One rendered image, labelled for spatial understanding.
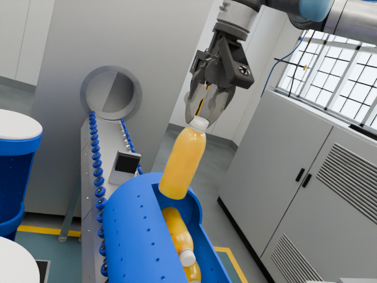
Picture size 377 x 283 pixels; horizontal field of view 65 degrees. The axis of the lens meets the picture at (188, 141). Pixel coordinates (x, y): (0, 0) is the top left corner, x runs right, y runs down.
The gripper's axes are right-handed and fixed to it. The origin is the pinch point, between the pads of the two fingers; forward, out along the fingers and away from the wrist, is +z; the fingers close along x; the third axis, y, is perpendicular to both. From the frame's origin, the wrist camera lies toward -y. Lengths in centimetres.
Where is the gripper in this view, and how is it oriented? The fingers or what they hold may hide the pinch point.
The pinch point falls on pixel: (200, 121)
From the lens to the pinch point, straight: 64.5
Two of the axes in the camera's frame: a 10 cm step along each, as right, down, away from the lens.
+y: -3.2, -4.1, 8.6
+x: -8.8, -2.1, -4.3
